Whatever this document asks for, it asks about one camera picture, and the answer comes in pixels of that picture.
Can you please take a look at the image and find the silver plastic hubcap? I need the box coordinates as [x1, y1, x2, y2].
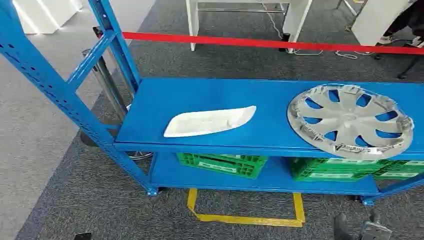
[286, 83, 415, 161]

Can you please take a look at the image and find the white plastic trim part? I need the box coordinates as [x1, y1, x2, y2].
[163, 105, 258, 139]

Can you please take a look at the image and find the blue metal shelf rack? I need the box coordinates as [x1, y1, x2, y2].
[0, 0, 424, 207]

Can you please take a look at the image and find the green plastic crate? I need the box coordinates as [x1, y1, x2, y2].
[374, 160, 424, 181]
[176, 152, 269, 180]
[288, 157, 395, 182]

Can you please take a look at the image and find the red barrier belt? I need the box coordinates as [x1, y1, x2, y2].
[121, 31, 424, 56]

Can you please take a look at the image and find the yellow floor tape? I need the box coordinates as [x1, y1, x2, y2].
[186, 188, 306, 228]

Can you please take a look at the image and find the white table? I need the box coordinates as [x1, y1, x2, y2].
[185, 0, 313, 54]

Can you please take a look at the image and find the white board panel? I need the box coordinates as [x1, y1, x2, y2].
[351, 0, 412, 47]

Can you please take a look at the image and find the black floor stand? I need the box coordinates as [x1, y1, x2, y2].
[396, 54, 424, 80]

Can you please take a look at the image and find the person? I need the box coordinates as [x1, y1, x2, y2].
[377, 0, 424, 48]

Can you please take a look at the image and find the steel stanchion post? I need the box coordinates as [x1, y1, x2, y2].
[79, 26, 154, 161]

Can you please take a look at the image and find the white floor cable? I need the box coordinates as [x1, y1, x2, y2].
[260, 2, 324, 57]
[334, 49, 377, 61]

